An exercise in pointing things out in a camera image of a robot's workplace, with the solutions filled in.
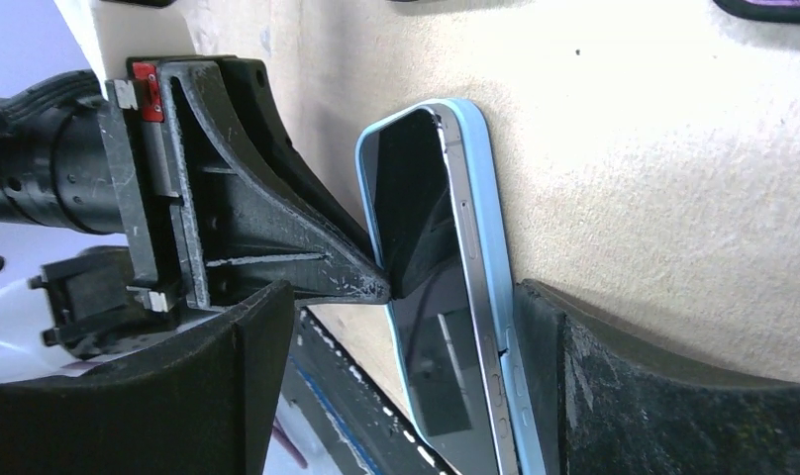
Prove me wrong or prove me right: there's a light blue phone case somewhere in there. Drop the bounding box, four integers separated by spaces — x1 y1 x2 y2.
354 97 550 475

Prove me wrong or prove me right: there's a black phone case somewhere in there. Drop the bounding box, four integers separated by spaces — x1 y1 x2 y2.
714 0 800 25

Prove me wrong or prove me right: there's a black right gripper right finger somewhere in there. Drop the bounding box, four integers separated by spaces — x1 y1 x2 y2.
514 279 800 474

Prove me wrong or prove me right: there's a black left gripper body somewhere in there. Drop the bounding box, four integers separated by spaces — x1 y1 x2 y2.
0 59 207 312

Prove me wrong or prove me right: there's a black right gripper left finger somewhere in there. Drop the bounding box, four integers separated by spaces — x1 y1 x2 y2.
0 281 295 474

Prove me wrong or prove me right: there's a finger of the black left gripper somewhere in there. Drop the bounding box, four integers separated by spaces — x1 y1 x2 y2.
156 58 390 310
217 56 373 259

